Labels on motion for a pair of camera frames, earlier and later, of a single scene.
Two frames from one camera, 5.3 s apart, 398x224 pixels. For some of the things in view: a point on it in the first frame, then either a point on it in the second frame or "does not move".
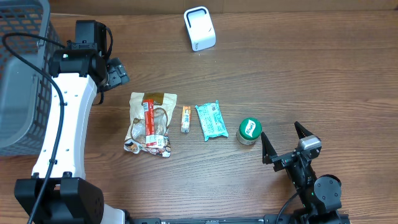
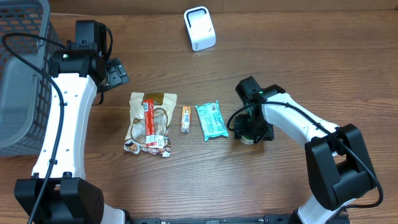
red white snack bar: [149, 119] does not move
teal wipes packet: [211, 120] does not move
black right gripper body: [283, 161] -> [249, 127]
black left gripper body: [117, 73] does not move
